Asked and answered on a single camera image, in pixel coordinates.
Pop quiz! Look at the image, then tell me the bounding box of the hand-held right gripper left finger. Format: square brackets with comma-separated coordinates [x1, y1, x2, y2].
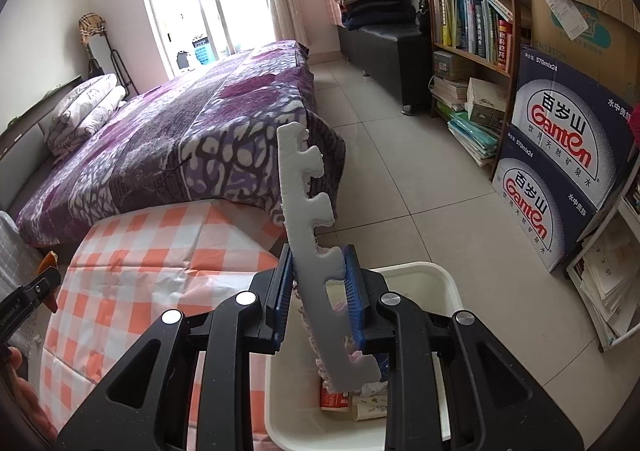
[55, 243, 296, 451]

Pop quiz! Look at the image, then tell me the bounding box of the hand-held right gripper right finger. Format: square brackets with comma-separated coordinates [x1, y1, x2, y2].
[342, 243, 586, 451]

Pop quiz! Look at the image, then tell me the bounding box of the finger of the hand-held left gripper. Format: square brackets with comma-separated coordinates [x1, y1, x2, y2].
[22, 267, 61, 305]

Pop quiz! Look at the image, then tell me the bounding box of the grey foam mat strip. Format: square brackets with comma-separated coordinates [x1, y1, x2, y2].
[276, 121, 383, 394]

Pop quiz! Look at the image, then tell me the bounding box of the white plastic trash bin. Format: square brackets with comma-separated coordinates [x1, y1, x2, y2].
[264, 261, 463, 451]

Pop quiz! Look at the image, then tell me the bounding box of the person's left hand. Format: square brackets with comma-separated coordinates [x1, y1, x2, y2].
[6, 348, 58, 439]

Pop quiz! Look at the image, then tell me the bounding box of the red snack packet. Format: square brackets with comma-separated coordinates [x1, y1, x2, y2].
[320, 383, 352, 413]

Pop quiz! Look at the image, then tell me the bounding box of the white green-print paper packet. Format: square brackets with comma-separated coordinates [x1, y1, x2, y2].
[350, 393, 389, 422]

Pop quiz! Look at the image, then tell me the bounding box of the orange white checked tablecloth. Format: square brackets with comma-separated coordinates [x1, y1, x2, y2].
[30, 201, 287, 451]

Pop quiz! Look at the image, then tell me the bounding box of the dark wooden headboard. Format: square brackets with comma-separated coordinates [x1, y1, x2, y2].
[0, 76, 84, 212]

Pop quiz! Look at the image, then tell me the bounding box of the folded floral quilt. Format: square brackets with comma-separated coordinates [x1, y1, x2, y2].
[45, 73, 127, 156]

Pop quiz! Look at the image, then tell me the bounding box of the bed with purple blanket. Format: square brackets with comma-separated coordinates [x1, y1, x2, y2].
[15, 40, 347, 248]

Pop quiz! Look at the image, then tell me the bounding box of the stack of books on floor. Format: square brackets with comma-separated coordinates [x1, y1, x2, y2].
[446, 110, 501, 168]

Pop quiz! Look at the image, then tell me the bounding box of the blue water bottle carton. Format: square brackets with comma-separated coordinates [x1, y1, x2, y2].
[492, 138, 599, 274]
[510, 45, 637, 212]

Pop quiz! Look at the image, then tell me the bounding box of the black metal stand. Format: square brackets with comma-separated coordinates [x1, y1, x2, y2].
[82, 36, 139, 98]

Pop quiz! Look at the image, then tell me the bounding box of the stack of flat books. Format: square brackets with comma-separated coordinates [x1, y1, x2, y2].
[431, 51, 482, 110]

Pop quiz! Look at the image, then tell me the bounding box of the white cardboard box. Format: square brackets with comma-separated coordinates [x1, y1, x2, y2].
[465, 77, 509, 130]

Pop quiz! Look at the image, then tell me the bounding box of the black storage bench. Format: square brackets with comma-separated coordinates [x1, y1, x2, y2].
[337, 21, 434, 115]

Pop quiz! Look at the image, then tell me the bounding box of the stack of white papers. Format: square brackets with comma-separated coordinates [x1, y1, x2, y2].
[579, 231, 640, 338]

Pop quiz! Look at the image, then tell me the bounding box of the plaid cloth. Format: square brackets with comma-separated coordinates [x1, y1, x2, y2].
[78, 13, 107, 48]

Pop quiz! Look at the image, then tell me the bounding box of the white metal rack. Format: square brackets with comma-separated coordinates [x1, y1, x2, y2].
[565, 195, 640, 353]

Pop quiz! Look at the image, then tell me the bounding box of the pile of folded clothes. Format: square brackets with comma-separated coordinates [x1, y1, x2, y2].
[334, 0, 418, 30]

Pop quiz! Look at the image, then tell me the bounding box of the row of upright books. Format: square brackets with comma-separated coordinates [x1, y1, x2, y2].
[432, 0, 515, 75]

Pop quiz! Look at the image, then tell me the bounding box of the wooden bookshelf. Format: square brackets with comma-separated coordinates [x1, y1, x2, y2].
[417, 0, 525, 172]

